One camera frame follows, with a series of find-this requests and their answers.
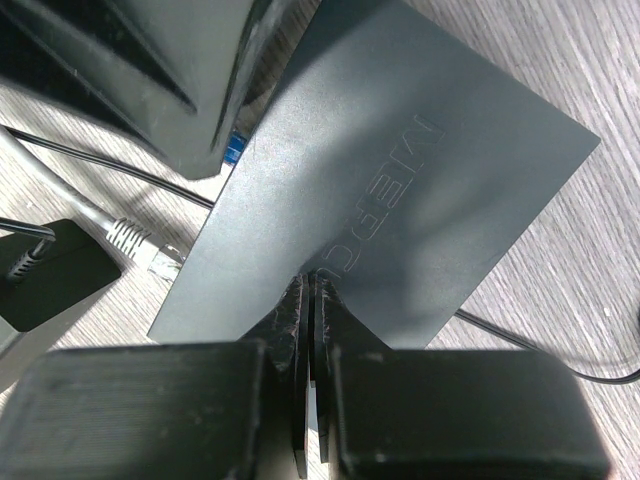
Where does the black network switch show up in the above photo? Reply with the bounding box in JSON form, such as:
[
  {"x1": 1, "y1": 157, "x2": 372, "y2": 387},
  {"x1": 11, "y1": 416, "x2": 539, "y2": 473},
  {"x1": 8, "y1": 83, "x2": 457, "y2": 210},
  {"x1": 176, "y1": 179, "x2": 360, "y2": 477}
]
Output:
[{"x1": 148, "y1": 1, "x2": 599, "y2": 349}]

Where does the black power adapter brick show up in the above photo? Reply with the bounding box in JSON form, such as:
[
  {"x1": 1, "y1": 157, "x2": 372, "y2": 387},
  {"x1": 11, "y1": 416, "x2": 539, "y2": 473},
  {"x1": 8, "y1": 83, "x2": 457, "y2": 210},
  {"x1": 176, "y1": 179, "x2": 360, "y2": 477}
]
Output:
[{"x1": 1, "y1": 219, "x2": 121, "y2": 333}]

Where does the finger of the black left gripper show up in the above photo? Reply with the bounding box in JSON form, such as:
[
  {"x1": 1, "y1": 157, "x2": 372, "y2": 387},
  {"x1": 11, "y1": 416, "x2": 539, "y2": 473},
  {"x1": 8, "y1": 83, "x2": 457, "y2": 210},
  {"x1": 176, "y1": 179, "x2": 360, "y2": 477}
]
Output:
[{"x1": 0, "y1": 0, "x2": 321, "y2": 181}]

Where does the black power adapter cord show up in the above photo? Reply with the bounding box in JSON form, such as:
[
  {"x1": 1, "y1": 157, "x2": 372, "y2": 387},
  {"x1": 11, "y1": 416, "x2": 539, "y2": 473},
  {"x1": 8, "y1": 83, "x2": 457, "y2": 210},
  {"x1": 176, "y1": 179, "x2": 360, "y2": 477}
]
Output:
[{"x1": 0, "y1": 127, "x2": 640, "y2": 386}]

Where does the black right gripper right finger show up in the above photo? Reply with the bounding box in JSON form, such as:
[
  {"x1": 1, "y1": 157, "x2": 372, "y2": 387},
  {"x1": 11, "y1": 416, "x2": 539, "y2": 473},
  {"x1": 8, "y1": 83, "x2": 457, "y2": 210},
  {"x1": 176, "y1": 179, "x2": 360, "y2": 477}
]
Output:
[{"x1": 312, "y1": 275, "x2": 611, "y2": 479}]

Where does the grey ethernet cable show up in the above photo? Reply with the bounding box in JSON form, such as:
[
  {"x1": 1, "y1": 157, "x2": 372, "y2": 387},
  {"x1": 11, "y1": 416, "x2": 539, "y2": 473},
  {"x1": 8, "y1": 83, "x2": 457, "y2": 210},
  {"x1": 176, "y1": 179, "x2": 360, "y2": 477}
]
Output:
[{"x1": 0, "y1": 127, "x2": 186, "y2": 281}]

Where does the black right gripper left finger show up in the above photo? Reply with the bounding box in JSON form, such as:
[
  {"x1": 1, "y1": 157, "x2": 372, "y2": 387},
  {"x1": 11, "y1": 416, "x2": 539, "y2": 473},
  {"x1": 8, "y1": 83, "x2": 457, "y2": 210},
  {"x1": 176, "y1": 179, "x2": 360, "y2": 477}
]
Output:
[{"x1": 1, "y1": 275, "x2": 309, "y2": 479}]

